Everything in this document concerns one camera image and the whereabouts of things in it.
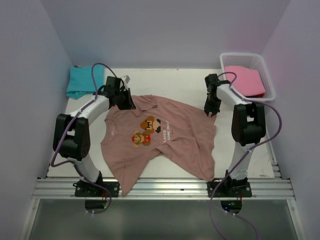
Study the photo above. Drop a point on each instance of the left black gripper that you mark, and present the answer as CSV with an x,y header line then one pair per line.
x,y
129,104

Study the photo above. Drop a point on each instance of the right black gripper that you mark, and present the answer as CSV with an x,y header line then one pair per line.
x,y
214,109

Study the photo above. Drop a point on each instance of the dusty pink printed t-shirt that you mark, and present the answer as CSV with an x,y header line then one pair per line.
x,y
158,126

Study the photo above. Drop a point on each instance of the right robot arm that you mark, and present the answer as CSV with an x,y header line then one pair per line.
x,y
248,127

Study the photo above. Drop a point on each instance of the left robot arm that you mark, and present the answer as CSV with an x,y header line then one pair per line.
x,y
72,141

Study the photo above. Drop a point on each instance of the folded pink t-shirt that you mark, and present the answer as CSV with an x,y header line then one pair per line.
x,y
247,81

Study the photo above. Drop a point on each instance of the folded teal t-shirt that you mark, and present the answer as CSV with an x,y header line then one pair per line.
x,y
81,82

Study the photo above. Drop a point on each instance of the red t-shirt in basket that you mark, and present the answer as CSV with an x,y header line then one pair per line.
x,y
254,95

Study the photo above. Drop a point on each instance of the white plastic basket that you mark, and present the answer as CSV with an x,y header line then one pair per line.
x,y
251,61

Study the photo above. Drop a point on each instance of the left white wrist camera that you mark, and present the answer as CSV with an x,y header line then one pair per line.
x,y
125,79

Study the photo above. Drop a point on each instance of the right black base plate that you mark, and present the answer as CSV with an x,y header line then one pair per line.
x,y
222,191

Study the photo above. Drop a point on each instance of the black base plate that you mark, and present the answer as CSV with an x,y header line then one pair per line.
x,y
222,191
85,189

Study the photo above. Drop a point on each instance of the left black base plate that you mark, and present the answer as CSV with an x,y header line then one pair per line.
x,y
85,189

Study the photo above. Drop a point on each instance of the aluminium mounting rail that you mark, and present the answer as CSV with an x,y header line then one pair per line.
x,y
165,189

